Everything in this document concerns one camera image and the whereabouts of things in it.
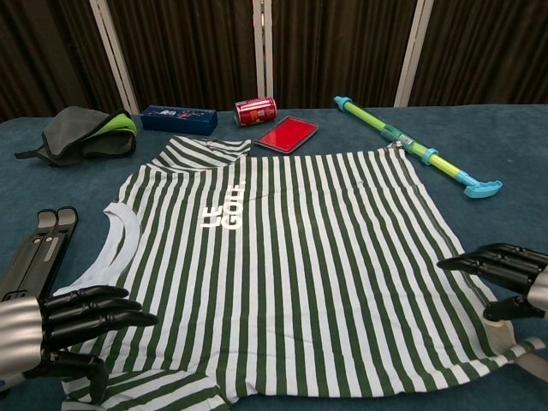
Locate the long blue printed box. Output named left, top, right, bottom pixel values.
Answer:
left=140, top=104, right=219, bottom=137

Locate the teal yellow long stick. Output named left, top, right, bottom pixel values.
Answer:
left=332, top=95, right=504, bottom=201

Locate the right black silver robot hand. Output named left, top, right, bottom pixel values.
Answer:
left=436, top=242, right=548, bottom=357

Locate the black white striped shirt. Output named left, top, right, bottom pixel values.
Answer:
left=51, top=134, right=543, bottom=411

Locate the grey green folded cloth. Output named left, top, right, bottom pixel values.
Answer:
left=15, top=105, right=138, bottom=168

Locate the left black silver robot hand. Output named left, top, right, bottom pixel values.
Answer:
left=0, top=285, right=159, bottom=406

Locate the red soda can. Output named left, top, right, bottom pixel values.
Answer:
left=233, top=96, right=278, bottom=128

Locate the red flat ink pad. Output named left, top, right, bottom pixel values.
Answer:
left=253, top=115, right=320, bottom=156

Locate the black folding laptop stand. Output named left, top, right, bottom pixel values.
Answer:
left=0, top=205, right=80, bottom=303

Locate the dark pleated curtain panel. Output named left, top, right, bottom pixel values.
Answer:
left=0, top=0, right=129, bottom=123
left=106, top=0, right=258, bottom=115
left=271, top=0, right=419, bottom=110
left=408, top=0, right=548, bottom=108

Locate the white partition frame post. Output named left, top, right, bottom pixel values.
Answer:
left=393, top=0, right=436, bottom=108
left=252, top=0, right=275, bottom=110
left=88, top=0, right=140, bottom=116

